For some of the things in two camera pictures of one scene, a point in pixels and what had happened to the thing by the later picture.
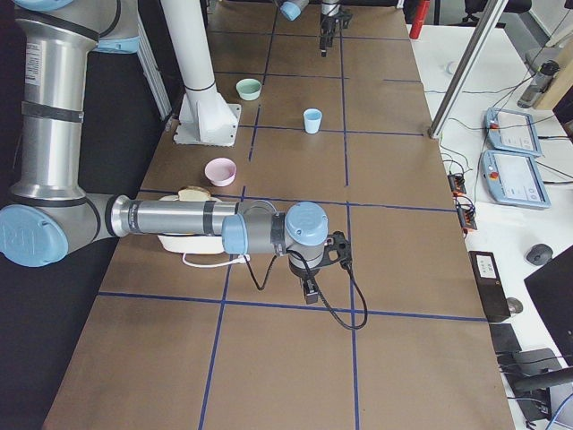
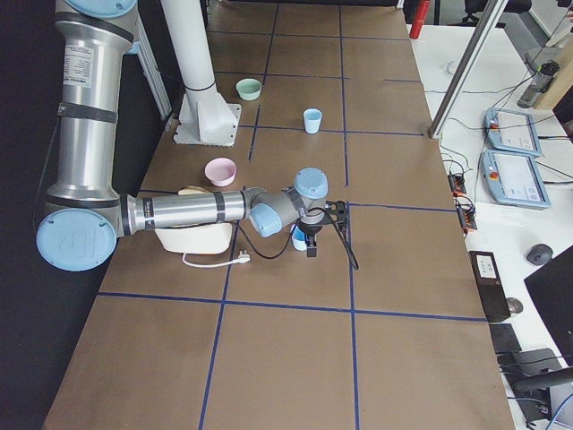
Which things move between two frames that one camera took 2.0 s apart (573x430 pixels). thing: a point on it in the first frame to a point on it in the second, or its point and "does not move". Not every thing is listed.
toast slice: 193,193 does not move
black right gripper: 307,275 to 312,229
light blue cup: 312,118 does not move
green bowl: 248,89 does not move
